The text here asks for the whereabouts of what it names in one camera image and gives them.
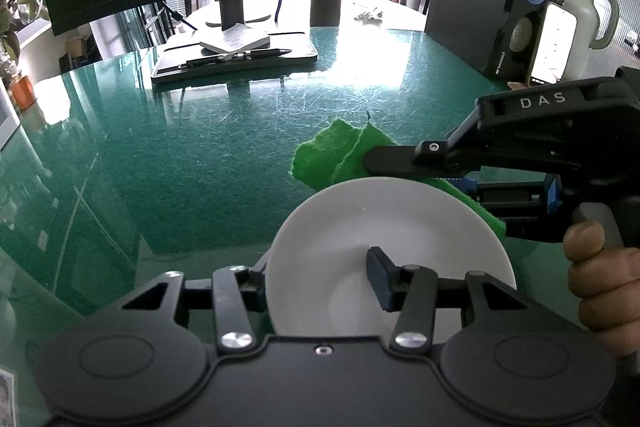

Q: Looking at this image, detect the black upright post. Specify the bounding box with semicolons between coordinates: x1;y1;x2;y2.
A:
310;0;342;28

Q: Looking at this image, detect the green potted plant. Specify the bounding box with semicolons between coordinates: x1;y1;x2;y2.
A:
0;0;51;78

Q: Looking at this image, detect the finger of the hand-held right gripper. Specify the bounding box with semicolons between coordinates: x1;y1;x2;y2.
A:
363;141;481;182
452;177;560;215

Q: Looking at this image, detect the white ceramic bowl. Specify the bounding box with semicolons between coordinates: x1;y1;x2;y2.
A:
265;177;517;338

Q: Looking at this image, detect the small dark metal object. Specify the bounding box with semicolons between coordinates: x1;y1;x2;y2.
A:
354;2;384;26

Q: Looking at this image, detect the person's right hand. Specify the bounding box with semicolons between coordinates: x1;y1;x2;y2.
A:
563;222;640;375

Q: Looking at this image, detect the pale green thermos jug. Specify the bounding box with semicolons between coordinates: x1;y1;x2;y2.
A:
565;0;621;82

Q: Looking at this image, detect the black monitor stand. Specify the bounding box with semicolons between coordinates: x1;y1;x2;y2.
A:
206;0;273;32

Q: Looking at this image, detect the smartphone with lit screen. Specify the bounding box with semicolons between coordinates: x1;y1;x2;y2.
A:
529;3;578;88

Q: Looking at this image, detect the open white notebook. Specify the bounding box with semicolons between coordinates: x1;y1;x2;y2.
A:
199;23;271;54

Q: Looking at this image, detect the printed paper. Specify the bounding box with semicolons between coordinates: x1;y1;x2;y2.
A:
0;369;20;427

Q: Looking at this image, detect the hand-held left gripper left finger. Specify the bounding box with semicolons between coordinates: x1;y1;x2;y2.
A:
121;264;268;356

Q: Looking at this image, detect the orange plant pot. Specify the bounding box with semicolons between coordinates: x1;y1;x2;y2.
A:
10;74;35;110

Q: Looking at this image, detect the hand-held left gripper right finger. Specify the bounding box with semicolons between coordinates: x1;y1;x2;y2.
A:
366;246;529;356

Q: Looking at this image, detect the green cleaning cloth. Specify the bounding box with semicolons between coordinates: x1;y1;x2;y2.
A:
291;118;507;240

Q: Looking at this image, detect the white desk holder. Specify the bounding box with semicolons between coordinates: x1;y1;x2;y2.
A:
0;82;22;150

